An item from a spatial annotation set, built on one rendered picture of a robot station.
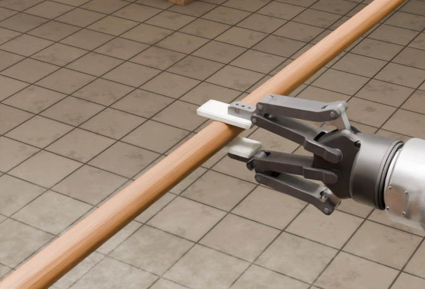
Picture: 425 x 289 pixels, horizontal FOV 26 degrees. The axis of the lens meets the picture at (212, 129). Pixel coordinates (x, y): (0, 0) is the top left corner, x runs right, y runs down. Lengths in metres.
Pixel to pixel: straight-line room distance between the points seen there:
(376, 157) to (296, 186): 0.12
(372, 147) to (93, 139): 2.60
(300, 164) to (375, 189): 0.10
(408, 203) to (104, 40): 3.49
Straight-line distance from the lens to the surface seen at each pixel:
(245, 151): 1.03
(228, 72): 3.99
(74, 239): 0.85
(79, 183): 3.23
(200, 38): 4.33
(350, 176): 0.95
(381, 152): 0.95
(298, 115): 0.98
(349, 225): 3.02
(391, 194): 0.93
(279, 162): 1.02
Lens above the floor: 1.70
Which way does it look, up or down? 29 degrees down
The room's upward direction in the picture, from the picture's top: straight up
